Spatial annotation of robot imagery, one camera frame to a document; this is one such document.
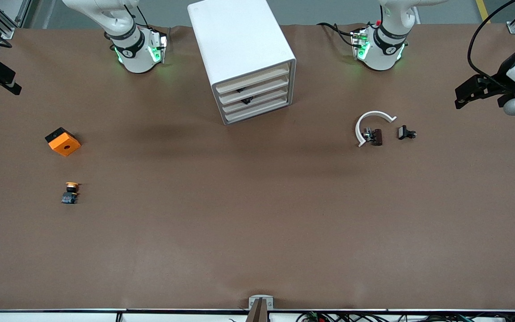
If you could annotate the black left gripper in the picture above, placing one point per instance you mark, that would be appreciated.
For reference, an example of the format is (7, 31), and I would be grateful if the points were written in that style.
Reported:
(504, 71)

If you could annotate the white plastic tray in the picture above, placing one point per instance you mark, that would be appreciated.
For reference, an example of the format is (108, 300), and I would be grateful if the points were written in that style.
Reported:
(230, 96)

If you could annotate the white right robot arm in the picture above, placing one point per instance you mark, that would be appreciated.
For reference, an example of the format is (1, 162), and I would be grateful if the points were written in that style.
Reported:
(137, 58)

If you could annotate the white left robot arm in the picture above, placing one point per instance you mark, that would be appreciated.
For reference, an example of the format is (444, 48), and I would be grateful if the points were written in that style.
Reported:
(382, 58)

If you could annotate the yellow push button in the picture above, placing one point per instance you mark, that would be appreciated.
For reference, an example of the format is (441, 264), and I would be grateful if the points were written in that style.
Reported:
(69, 197)

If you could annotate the small black clip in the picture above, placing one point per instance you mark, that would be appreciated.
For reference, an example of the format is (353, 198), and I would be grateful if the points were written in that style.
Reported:
(403, 132)

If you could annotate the dark brown terminal component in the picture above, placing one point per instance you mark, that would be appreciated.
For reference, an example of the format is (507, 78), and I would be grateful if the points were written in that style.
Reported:
(376, 136)

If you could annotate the white curved plastic clamp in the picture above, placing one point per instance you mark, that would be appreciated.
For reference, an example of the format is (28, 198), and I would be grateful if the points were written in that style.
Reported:
(357, 132)

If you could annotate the brown table mat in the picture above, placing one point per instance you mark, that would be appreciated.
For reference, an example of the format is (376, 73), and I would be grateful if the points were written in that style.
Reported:
(257, 223)

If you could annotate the orange button enclosure box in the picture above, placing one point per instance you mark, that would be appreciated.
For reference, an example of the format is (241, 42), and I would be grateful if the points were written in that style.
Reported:
(65, 145)

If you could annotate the white table edge rail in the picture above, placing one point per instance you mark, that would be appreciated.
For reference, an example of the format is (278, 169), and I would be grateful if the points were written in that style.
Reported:
(38, 316)

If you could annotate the grey metal camera bracket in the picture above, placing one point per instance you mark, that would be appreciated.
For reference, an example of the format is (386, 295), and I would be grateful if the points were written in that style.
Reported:
(260, 308)

